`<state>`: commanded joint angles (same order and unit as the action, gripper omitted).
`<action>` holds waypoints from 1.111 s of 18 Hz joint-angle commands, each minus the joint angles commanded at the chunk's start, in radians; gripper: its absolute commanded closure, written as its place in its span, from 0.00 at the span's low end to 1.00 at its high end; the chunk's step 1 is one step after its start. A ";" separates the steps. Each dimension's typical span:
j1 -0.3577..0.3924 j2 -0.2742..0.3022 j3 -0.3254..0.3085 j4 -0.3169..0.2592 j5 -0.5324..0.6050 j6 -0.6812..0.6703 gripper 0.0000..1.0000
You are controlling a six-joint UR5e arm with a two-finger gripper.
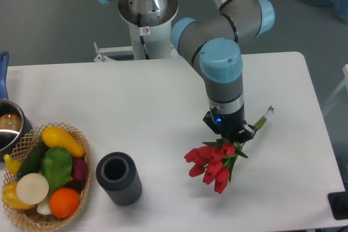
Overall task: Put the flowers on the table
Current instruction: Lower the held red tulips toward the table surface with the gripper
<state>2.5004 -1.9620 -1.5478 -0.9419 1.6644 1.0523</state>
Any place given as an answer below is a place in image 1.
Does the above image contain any yellow banana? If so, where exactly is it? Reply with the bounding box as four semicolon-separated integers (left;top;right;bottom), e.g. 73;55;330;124
3;154;22;176

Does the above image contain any black device at edge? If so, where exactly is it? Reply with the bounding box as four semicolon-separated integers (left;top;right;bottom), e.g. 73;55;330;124
327;191;347;220

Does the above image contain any white metal clamp bracket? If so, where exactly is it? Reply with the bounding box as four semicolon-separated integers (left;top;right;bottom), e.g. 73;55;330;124
94;42;134;62

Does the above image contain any blue handled saucepan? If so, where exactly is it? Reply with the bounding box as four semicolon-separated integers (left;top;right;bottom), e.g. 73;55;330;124
1;51;32;162

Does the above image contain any yellow squash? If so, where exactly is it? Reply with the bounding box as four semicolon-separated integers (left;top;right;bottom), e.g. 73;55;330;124
41;126;85;158

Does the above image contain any yellow bell pepper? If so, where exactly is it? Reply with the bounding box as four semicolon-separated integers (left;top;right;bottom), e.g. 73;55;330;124
2;182;35;210

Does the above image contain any white leek stalk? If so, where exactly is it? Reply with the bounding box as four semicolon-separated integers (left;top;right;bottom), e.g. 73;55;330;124
36;198;52;215

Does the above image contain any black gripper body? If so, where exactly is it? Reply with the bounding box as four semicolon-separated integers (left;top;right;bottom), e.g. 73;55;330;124
210;104;246;140

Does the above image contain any dark grey ribbed vase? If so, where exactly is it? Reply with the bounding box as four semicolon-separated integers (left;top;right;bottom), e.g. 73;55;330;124
96;152;142;206

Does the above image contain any green cucumber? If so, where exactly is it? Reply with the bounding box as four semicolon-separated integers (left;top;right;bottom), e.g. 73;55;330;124
16;140;49;180

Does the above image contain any red tulip bouquet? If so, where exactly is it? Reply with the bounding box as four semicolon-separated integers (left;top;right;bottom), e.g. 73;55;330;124
184;105;275;195

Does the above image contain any woven wicker basket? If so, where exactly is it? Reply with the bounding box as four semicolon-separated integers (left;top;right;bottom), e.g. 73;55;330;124
3;123;92;231

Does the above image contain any white round onion slice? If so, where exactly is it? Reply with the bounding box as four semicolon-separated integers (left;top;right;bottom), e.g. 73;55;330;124
16;173;49;205

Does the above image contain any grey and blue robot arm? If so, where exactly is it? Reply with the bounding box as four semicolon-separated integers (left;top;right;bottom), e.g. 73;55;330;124
99;0;275;143

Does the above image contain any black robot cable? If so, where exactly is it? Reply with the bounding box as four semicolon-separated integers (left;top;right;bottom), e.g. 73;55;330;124
128;0;151;60

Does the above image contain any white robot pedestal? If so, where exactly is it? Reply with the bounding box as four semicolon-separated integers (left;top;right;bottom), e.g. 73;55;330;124
118;0;178;60

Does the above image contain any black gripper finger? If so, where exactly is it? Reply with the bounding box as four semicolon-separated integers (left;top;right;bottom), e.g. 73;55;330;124
203;111;220;134
237;124;257;142

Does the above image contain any green lettuce leaf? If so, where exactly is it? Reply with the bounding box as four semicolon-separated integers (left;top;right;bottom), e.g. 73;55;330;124
41;147;73;196

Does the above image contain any orange fruit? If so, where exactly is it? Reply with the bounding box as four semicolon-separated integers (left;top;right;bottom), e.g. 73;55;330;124
49;187;79;218

